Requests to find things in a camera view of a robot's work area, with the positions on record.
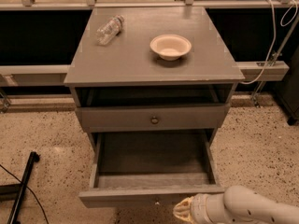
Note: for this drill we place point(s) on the dark cart at right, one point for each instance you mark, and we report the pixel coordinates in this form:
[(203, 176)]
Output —
[(287, 90)]

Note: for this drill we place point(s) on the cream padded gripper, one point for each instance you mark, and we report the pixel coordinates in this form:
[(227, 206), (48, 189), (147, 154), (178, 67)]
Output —
[(197, 207)]

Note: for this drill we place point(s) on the metal railing frame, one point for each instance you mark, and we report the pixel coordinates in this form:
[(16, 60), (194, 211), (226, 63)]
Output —
[(39, 38)]

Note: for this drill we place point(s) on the grey top drawer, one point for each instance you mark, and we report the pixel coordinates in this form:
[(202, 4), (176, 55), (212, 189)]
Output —
[(151, 118)]

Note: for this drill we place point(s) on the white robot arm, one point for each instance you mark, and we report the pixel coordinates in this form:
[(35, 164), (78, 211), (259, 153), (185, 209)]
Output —
[(236, 205)]

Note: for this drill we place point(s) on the black stand leg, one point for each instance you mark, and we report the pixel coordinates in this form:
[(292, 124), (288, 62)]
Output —
[(15, 192)]

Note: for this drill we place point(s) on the clear plastic water bottle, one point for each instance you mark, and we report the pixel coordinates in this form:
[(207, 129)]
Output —
[(106, 32)]

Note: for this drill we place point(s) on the grey drawer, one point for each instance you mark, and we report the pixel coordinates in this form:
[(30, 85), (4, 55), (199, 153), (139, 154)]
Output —
[(148, 168), (151, 118)]

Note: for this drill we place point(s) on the white paper bowl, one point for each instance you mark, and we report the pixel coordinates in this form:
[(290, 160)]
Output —
[(170, 47)]

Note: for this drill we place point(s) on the grey wooden drawer cabinet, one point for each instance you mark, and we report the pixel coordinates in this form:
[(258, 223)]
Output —
[(126, 72)]

